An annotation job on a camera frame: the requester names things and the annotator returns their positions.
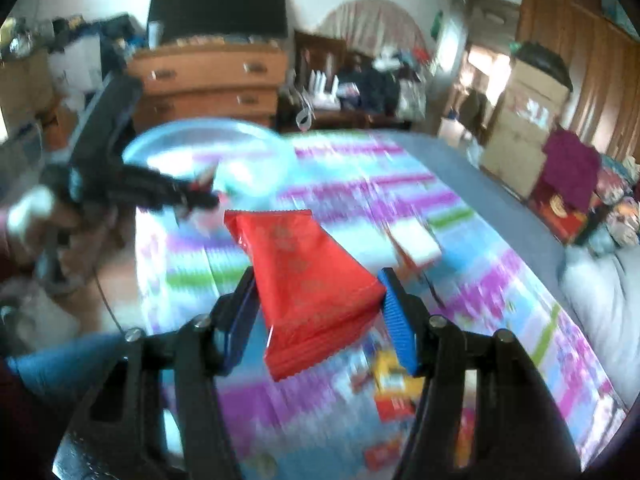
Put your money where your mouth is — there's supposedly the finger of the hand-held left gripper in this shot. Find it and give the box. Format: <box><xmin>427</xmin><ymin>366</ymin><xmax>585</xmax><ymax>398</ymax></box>
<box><xmin>134</xmin><ymin>191</ymin><xmax>224</xmax><ymax>212</ymax></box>
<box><xmin>121</xmin><ymin>163</ymin><xmax>202</xmax><ymax>197</ymax></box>

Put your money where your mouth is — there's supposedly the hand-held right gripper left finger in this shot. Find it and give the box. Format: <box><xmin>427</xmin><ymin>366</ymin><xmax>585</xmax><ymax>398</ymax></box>
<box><xmin>55</xmin><ymin>265</ymin><xmax>259</xmax><ymax>480</ymax></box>

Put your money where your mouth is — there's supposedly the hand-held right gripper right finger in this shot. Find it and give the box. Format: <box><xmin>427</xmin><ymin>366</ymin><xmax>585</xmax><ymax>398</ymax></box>
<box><xmin>377</xmin><ymin>267</ymin><xmax>584</xmax><ymax>480</ymax></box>

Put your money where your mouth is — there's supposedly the red snack packet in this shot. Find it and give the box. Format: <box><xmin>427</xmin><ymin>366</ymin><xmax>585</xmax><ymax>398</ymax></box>
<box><xmin>374</xmin><ymin>394</ymin><xmax>420</xmax><ymax>423</ymax></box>
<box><xmin>223</xmin><ymin>208</ymin><xmax>387</xmax><ymax>381</ymax></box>

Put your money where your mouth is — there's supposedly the clear round plastic basin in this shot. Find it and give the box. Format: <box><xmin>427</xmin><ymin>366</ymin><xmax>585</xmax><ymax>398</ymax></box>
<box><xmin>122</xmin><ymin>119</ymin><xmax>297</xmax><ymax>202</ymax></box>

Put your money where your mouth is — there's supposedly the white flat snack packet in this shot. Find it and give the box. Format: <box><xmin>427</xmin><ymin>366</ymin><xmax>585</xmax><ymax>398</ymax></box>
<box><xmin>389</xmin><ymin>219</ymin><xmax>444</xmax><ymax>269</ymax></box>

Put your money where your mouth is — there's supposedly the red flat snack packet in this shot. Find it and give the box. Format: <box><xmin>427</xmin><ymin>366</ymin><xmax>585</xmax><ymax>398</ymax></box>
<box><xmin>374</xmin><ymin>394</ymin><xmax>420</xmax><ymax>423</ymax></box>

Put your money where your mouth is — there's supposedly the brown cardboard box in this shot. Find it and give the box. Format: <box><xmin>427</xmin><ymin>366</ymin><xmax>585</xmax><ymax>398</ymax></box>
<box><xmin>0</xmin><ymin>51</ymin><xmax>57</xmax><ymax>128</ymax></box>

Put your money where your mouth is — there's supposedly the wooden dresser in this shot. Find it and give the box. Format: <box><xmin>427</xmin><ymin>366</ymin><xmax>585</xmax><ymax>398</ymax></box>
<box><xmin>126</xmin><ymin>41</ymin><xmax>292</xmax><ymax>130</ymax></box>

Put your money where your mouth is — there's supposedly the printed floral blanket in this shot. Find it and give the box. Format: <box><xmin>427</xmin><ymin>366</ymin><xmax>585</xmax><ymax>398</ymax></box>
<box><xmin>134</xmin><ymin>129</ymin><xmax>629</xmax><ymax>480</ymax></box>

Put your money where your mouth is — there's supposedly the orange snack packet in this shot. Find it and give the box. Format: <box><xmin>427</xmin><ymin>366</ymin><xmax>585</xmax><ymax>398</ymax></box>
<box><xmin>364</xmin><ymin>441</ymin><xmax>403</xmax><ymax>470</ymax></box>

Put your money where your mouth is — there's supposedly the dark wooden desk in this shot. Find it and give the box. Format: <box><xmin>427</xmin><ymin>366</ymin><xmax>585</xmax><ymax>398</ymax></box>
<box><xmin>276</xmin><ymin>30</ymin><xmax>427</xmax><ymax>134</ymax></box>

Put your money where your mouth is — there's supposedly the black television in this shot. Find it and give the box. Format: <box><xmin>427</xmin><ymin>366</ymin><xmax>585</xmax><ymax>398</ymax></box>
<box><xmin>147</xmin><ymin>0</ymin><xmax>292</xmax><ymax>45</ymax></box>

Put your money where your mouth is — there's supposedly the person's jeans leg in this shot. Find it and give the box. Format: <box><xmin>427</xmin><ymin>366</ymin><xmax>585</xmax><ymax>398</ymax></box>
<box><xmin>7</xmin><ymin>331</ymin><xmax>129</xmax><ymax>403</ymax></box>

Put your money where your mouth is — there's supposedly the red gift box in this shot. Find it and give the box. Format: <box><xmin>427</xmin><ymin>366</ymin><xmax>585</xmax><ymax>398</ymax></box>
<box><xmin>529</xmin><ymin>184</ymin><xmax>592</xmax><ymax>245</ymax></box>

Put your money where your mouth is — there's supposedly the light grey quilt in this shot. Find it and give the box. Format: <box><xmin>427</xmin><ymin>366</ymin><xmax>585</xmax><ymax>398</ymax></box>
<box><xmin>559</xmin><ymin>244</ymin><xmax>640</xmax><ymax>403</ymax></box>

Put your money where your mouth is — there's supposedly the pile of clothes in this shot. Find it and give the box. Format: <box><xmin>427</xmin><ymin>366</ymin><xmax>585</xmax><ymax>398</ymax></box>
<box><xmin>343</xmin><ymin>49</ymin><xmax>432</xmax><ymax>113</ymax></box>

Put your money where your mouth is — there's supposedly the large cardboard box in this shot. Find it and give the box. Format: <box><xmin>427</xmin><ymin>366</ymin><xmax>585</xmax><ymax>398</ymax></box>
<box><xmin>479</xmin><ymin>54</ymin><xmax>572</xmax><ymax>198</ymax></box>

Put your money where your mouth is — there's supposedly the maroon cloth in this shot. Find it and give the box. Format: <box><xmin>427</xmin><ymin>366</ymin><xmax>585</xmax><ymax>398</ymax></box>
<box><xmin>542</xmin><ymin>129</ymin><xmax>602</xmax><ymax>212</ymax></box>

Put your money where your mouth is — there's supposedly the arched pink headboard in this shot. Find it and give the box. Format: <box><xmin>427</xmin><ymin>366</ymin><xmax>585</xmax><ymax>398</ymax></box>
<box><xmin>318</xmin><ymin>0</ymin><xmax>433</xmax><ymax>63</ymax></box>

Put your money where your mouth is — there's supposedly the grey door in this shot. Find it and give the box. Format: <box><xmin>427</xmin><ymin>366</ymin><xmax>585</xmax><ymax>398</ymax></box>
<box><xmin>438</xmin><ymin>0</ymin><xmax>472</xmax><ymax>111</ymax></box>

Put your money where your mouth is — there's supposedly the wooden wardrobe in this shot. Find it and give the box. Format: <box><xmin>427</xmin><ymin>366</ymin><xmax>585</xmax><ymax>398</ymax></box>
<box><xmin>516</xmin><ymin>0</ymin><xmax>640</xmax><ymax>163</ymax></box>

